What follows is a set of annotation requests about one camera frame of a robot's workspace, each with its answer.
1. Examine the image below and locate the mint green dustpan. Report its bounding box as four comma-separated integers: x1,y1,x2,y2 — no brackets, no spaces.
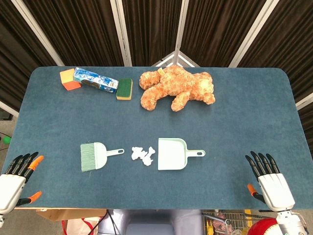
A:
157,138,206,171

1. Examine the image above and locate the mint green hand broom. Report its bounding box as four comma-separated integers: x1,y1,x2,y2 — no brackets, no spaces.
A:
80,141,125,173

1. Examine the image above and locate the orange cube block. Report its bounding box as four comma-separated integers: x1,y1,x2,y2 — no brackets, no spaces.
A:
59,68,83,92

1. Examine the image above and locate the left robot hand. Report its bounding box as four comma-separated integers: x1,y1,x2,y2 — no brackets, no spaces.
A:
0,151,45,218

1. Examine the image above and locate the brown teddy bear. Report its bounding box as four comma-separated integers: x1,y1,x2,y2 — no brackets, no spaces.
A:
139,65,216,113

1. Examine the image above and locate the red ball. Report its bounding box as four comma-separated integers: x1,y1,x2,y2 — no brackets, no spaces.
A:
246,217,284,235

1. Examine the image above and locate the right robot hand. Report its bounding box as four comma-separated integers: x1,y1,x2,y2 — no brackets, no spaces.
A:
245,151,296,212

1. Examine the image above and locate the brown pleated partition panel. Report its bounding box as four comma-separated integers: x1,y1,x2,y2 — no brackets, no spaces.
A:
110,0,190,67
17,0,133,67
175,0,274,67
0,0,65,118
229,0,313,138

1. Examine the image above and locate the wire shopping basket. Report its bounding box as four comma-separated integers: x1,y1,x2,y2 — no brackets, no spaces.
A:
201,210,260,235

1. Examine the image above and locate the lavender robot torso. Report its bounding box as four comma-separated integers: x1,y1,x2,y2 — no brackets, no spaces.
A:
97,209,203,235

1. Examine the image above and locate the red and white bag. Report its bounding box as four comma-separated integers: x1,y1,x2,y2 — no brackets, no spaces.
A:
61,216,103,235

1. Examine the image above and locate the blue cookie package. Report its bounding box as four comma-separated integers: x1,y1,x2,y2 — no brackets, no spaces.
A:
73,67,119,94

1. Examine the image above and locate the blue table mat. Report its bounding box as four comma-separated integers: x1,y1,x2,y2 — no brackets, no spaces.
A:
1,66,313,211

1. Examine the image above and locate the green and yellow sponge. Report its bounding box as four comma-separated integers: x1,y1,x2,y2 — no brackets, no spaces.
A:
115,78,134,101

